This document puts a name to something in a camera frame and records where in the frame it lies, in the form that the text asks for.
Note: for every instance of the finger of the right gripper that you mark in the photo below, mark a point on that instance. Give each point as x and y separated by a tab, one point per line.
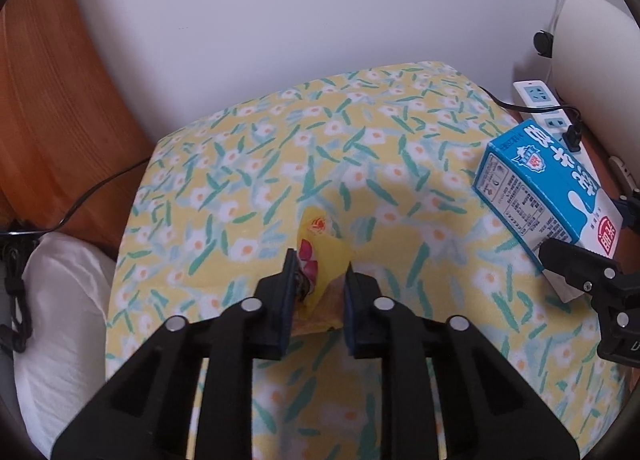
629	208
573	271

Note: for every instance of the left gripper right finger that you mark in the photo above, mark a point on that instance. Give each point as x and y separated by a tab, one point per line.
447	392

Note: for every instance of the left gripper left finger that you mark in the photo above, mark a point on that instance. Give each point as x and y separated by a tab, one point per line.
144	411

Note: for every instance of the blue white milk carton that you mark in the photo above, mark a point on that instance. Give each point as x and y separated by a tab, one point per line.
540	191

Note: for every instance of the yellow orange snack wrapper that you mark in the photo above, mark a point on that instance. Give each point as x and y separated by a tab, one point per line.
323	259

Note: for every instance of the white power strip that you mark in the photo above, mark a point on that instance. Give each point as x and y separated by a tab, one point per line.
547	114

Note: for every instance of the white pillow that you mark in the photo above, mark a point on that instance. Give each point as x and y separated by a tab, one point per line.
68	285

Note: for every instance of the white cylindrical heater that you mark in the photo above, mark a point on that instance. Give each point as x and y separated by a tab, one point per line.
594	53

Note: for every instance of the yellow floral table cloth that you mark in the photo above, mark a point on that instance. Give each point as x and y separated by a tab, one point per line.
390	155

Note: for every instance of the wooden headboard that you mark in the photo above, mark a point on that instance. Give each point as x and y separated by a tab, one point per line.
64	127

